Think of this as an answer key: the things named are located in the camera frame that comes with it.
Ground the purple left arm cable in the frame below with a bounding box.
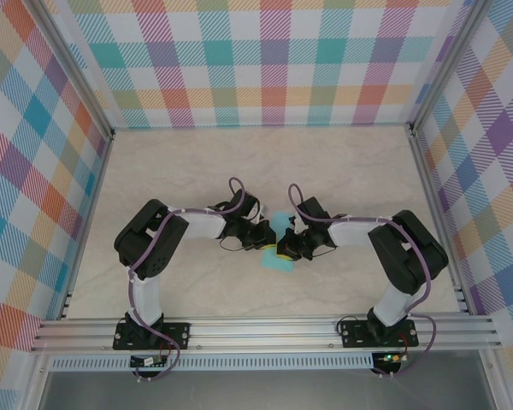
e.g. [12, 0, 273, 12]
[127, 178, 245, 383]

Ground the light blue paper sheet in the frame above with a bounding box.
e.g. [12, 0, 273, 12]
[258, 211, 296, 273]

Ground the grey metal sheet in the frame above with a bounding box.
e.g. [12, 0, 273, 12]
[38, 369, 497, 410]

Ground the aluminium mounting rail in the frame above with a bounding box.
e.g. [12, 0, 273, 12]
[29, 313, 504, 354]

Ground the thin black left gripper cable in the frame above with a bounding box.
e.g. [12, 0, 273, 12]
[219, 237, 245, 254]

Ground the aluminium frame post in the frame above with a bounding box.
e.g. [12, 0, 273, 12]
[33, 0, 115, 140]
[408, 0, 495, 133]

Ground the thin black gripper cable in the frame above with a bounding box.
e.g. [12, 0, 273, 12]
[219, 237, 245, 254]
[310, 245, 339, 260]

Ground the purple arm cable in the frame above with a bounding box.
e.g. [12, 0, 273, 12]
[287, 183, 438, 379]
[127, 178, 245, 383]

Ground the aluminium side rail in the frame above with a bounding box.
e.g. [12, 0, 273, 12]
[57, 132, 115, 321]
[405, 123, 471, 315]

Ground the slotted grey cable duct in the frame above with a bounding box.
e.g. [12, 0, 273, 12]
[50, 356, 375, 372]

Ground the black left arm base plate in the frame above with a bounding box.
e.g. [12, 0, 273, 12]
[113, 320, 192, 351]

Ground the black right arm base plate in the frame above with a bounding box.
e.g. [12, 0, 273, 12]
[339, 318, 420, 349]

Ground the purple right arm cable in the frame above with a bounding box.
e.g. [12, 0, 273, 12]
[287, 183, 438, 379]

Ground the thin black right gripper cable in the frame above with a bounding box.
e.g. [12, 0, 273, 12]
[310, 245, 339, 260]

